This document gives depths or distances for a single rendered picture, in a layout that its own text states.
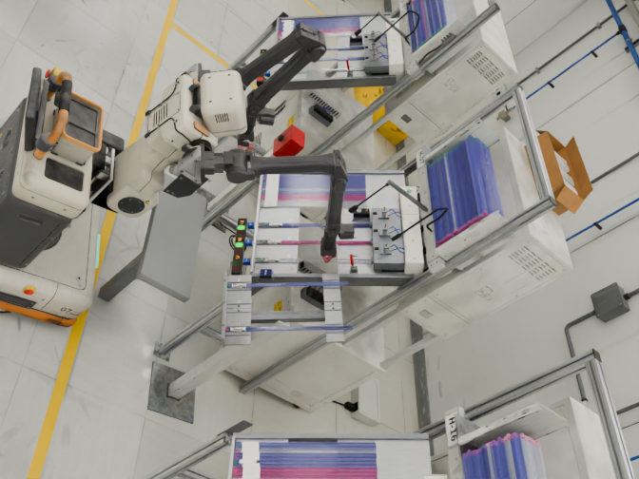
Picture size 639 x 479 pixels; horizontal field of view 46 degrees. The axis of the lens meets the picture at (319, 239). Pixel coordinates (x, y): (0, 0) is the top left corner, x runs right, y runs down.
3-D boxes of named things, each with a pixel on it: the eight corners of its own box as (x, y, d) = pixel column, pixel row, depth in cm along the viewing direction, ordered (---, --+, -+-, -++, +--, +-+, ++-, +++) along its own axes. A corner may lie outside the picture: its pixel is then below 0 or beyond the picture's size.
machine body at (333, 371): (208, 370, 378) (289, 317, 345) (222, 266, 426) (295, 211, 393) (303, 416, 410) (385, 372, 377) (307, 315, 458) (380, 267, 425)
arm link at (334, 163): (348, 144, 272) (352, 167, 267) (344, 165, 284) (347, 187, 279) (224, 148, 267) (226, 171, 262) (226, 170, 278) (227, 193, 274)
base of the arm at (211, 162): (200, 142, 264) (200, 167, 257) (222, 142, 266) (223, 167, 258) (200, 159, 271) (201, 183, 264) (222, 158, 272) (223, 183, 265)
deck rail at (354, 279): (251, 285, 328) (249, 276, 324) (251, 281, 330) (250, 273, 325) (413, 286, 327) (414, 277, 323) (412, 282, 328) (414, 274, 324)
